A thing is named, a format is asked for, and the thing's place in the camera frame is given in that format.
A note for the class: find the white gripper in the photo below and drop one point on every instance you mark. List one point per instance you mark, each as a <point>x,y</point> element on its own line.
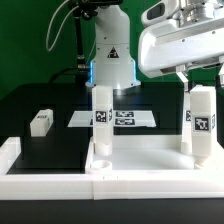
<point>165,48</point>

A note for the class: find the white U-shaped obstacle fence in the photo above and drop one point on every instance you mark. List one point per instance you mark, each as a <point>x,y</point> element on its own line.
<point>196,183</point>

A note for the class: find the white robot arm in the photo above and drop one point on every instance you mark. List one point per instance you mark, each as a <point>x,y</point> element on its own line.
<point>112,64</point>

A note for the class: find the fiducial marker sheet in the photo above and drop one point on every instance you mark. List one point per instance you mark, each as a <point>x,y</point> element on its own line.
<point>134,118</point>

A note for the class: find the white desk top tray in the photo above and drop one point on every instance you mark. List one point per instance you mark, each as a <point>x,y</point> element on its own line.
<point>149,153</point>

